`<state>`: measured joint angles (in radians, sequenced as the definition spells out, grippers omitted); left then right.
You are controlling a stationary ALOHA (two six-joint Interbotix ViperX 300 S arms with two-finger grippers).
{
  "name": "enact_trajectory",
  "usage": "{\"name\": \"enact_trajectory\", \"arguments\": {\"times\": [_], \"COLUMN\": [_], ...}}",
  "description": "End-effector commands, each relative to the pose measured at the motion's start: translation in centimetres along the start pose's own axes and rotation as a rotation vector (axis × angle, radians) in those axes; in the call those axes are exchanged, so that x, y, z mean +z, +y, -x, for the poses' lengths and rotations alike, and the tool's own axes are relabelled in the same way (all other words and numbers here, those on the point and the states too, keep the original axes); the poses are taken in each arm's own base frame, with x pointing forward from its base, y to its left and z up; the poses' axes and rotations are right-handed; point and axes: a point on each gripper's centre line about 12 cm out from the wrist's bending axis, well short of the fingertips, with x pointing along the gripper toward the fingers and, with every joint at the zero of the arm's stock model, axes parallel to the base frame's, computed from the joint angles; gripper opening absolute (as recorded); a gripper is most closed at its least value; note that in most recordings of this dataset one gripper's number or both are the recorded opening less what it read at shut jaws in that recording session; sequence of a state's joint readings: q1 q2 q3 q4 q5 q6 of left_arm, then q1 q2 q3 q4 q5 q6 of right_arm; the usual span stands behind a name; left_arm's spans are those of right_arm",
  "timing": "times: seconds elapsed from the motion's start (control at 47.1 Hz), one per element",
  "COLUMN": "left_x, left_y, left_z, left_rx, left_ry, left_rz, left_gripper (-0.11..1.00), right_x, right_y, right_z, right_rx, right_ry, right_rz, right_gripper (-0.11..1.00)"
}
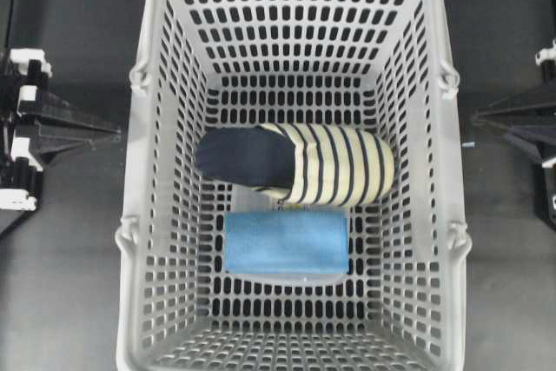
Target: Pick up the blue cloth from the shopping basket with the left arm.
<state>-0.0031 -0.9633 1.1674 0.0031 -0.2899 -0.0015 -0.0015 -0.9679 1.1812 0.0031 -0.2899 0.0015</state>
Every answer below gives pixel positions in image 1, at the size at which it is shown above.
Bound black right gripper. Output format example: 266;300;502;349
472;40;555;229

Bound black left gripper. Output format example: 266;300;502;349
1;49;122;211

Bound blue cloth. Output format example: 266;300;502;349
223;209;348;276

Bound grey plastic shopping basket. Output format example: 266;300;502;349
115;0;472;370

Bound clear plastic package under cloth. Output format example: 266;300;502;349
224;189;349;286

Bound striped navy house slipper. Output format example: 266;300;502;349
195;123;395;208

